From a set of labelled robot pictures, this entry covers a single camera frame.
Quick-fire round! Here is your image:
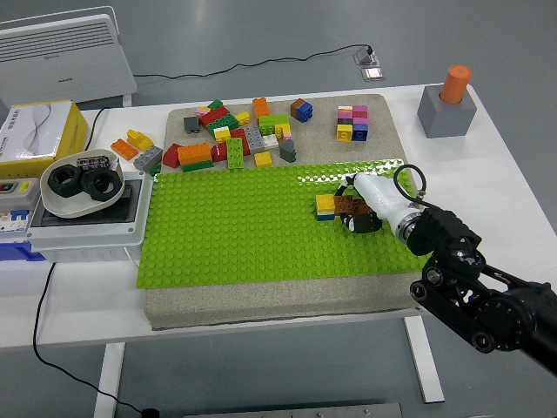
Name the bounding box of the long red toy brick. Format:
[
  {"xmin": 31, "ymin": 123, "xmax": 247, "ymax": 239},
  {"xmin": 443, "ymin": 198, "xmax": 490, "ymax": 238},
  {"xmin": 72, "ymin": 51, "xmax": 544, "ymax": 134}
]
[{"xmin": 198, "ymin": 105, "xmax": 232, "ymax": 128}]

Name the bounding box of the white panel heater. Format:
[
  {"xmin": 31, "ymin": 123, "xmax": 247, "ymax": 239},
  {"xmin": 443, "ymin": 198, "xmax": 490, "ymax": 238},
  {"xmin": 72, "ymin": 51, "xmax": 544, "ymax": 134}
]
[{"xmin": 0, "ymin": 5, "xmax": 138, "ymax": 108}]

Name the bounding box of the orange cylinder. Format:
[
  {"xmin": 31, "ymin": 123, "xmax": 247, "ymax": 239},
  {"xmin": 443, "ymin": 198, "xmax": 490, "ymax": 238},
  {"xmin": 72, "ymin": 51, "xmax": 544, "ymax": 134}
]
[{"xmin": 441, "ymin": 64, "xmax": 473, "ymax": 105}]

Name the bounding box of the red slope brick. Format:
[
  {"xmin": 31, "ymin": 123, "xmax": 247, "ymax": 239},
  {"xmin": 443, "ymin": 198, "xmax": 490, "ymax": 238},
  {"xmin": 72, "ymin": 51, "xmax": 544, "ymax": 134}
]
[{"xmin": 162, "ymin": 143, "xmax": 184, "ymax": 169}]

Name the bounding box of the green flat toy plate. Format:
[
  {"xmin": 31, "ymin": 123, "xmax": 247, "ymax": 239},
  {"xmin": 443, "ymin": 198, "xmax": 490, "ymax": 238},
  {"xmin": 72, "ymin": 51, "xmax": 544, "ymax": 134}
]
[{"xmin": 225, "ymin": 137, "xmax": 246, "ymax": 170}]

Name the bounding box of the white table leg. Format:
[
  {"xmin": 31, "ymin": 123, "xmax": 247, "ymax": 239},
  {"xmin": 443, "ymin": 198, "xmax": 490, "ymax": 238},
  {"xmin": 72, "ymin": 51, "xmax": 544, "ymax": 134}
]
[
  {"xmin": 403, "ymin": 316, "xmax": 446, "ymax": 405},
  {"xmin": 93, "ymin": 341, "xmax": 127, "ymax": 418}
]

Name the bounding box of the yellow tissue box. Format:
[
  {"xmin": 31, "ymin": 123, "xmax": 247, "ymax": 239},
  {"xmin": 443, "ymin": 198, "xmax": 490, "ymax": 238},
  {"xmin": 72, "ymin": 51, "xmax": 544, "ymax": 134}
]
[{"xmin": 0, "ymin": 99, "xmax": 91, "ymax": 179}]

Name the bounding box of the circuit breaker unit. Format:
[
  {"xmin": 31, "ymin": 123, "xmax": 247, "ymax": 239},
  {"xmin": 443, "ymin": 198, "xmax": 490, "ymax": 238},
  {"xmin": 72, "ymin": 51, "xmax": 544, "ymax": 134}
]
[{"xmin": 0, "ymin": 177, "xmax": 43, "ymax": 234}]

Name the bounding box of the light grey toy brick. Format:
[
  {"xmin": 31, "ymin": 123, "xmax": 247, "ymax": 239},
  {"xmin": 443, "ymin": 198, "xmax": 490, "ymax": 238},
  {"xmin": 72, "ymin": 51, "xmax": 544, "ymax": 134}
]
[
  {"xmin": 243, "ymin": 125, "xmax": 267, "ymax": 154},
  {"xmin": 132, "ymin": 145, "xmax": 164, "ymax": 172}
]

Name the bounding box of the silver floor plate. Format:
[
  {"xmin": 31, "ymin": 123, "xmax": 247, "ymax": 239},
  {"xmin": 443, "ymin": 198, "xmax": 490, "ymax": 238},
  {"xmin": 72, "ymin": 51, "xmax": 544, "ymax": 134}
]
[{"xmin": 360, "ymin": 65, "xmax": 387, "ymax": 83}]

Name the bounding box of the dark grey slope brick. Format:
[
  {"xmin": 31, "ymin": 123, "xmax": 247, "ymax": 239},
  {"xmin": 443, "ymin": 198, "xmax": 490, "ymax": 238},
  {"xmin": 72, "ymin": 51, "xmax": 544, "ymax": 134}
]
[{"xmin": 279, "ymin": 138, "xmax": 299, "ymax": 165}]

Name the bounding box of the long green flat brick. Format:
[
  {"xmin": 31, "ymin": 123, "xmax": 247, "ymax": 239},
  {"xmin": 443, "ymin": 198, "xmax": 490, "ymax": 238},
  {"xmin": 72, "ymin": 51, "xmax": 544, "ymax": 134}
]
[{"xmin": 181, "ymin": 159, "xmax": 216, "ymax": 173}]

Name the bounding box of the grey metal plate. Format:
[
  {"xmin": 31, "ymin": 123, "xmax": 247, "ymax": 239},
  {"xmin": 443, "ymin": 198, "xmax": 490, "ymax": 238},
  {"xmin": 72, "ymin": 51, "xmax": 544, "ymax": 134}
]
[{"xmin": 182, "ymin": 401, "xmax": 404, "ymax": 418}]

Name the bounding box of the grey electrical enclosure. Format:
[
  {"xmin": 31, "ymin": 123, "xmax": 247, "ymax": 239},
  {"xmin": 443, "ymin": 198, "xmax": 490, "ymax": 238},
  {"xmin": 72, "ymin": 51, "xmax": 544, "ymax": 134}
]
[{"xmin": 25, "ymin": 171, "xmax": 154, "ymax": 264}]

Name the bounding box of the large black nut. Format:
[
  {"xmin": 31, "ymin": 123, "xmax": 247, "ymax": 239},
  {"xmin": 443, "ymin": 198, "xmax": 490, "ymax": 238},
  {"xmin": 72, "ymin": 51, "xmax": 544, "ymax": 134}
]
[
  {"xmin": 46, "ymin": 164, "xmax": 84, "ymax": 199},
  {"xmin": 80, "ymin": 168, "xmax": 121, "ymax": 202}
]

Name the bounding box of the long orange toy brick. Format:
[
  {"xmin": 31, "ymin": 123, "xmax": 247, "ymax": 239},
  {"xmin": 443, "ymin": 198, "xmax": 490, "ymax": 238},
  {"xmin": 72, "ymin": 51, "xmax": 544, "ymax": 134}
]
[{"xmin": 177, "ymin": 142, "xmax": 213, "ymax": 166}]

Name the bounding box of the long green toy brick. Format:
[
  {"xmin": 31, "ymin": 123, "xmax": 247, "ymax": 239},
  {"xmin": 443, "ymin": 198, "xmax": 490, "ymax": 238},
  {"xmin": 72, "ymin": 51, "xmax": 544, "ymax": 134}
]
[{"xmin": 206, "ymin": 115, "xmax": 240, "ymax": 137}]

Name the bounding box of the black floor cable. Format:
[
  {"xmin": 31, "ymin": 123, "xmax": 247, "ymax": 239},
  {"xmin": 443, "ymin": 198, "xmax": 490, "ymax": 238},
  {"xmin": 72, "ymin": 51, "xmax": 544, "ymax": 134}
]
[{"xmin": 132, "ymin": 43, "xmax": 375, "ymax": 80}]

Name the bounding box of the silver floor socket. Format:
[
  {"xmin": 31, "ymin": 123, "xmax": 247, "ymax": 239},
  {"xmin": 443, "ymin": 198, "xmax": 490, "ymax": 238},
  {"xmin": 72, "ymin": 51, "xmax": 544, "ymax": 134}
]
[{"xmin": 352, "ymin": 45, "xmax": 382, "ymax": 67}]

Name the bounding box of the long lime toy brick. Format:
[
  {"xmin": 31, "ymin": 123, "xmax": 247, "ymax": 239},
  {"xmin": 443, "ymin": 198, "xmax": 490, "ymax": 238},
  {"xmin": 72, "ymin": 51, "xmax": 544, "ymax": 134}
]
[{"xmin": 258, "ymin": 113, "xmax": 291, "ymax": 130}]

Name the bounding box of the white bowl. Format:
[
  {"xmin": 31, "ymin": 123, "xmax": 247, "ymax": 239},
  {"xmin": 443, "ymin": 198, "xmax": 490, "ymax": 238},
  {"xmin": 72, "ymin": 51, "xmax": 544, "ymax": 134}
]
[{"xmin": 39, "ymin": 148, "xmax": 127, "ymax": 219}]

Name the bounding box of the small black circuit board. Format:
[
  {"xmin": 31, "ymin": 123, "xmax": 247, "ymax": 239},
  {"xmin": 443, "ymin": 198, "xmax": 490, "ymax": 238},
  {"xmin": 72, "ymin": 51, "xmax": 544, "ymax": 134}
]
[{"xmin": 77, "ymin": 155, "xmax": 110, "ymax": 172}]

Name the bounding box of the black power cord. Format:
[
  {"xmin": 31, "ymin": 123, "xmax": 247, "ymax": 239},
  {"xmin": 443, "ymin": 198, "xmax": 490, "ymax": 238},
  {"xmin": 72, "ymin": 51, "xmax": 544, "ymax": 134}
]
[{"xmin": 32, "ymin": 106, "xmax": 160, "ymax": 418}]

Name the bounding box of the green studded baseplate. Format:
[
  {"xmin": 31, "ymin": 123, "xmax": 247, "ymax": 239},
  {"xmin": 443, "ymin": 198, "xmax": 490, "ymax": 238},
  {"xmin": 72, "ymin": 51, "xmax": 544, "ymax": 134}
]
[{"xmin": 135, "ymin": 158, "xmax": 436, "ymax": 290}]

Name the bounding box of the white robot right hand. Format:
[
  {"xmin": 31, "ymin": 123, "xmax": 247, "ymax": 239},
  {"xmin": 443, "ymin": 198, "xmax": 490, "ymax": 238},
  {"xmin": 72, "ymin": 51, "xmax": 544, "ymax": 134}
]
[{"xmin": 333, "ymin": 172, "xmax": 419, "ymax": 235}]

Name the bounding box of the grey cube holder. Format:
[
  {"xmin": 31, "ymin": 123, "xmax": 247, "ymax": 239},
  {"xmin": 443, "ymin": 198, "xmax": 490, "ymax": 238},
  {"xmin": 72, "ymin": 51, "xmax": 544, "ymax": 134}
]
[{"xmin": 416, "ymin": 84, "xmax": 479, "ymax": 139}]

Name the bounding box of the grey-brown foam mat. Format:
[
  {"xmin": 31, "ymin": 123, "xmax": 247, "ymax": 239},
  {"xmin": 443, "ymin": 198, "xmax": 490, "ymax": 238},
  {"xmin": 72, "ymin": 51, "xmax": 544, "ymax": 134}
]
[{"xmin": 142, "ymin": 93, "xmax": 451, "ymax": 332}]

